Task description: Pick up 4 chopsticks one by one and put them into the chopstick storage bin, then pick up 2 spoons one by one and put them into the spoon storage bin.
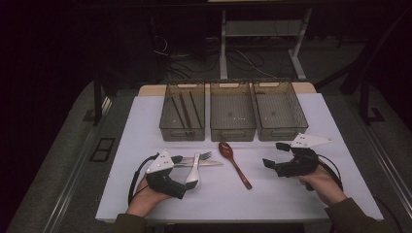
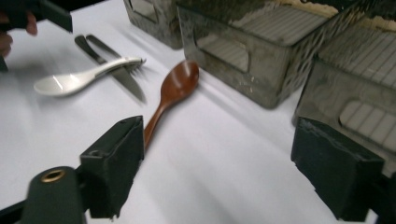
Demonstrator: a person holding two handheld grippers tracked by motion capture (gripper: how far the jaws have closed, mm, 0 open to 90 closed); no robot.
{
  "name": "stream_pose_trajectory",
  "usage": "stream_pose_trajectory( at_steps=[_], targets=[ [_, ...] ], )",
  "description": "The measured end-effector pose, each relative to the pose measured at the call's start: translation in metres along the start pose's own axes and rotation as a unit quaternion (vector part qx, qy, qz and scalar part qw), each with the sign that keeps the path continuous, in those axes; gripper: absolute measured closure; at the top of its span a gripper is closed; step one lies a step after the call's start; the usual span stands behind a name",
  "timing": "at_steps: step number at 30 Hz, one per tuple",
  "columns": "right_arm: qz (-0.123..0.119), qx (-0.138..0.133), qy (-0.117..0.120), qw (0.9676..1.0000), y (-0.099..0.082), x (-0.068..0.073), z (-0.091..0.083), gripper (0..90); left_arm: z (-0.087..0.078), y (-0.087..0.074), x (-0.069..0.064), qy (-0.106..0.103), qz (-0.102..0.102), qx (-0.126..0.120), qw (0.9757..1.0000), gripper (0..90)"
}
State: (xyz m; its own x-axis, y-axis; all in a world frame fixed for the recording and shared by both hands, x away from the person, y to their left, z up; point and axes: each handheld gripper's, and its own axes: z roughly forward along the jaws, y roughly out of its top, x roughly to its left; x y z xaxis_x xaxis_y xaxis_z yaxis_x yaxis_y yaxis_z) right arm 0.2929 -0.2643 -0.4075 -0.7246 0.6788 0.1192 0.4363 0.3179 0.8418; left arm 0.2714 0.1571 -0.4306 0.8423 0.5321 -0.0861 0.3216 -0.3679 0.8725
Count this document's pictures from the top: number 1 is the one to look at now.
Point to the white metal stand frame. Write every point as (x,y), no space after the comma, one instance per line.
(223,48)

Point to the metal floor rail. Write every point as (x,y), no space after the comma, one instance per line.
(388,168)
(69,191)

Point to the smoky clear plastic bin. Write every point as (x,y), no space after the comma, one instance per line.
(231,110)
(166,126)
(280,111)

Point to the black metal stand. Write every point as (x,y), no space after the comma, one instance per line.
(97,103)
(364,100)

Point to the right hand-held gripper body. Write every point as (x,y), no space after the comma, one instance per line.
(301,165)

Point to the white ceramic spoon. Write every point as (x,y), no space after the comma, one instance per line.
(194,171)

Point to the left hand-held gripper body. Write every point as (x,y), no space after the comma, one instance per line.
(160,163)

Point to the red-brown wooden spoon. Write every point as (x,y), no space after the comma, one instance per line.
(225,150)

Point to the person's left hand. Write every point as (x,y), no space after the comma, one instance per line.
(144,200)

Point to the person's right hand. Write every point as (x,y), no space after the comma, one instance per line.
(324,187)

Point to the metal fork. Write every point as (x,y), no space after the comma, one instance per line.
(204,155)

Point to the metal table knife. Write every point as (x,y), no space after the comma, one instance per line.
(210,163)

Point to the white table sheet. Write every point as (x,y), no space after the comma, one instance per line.
(210,200)

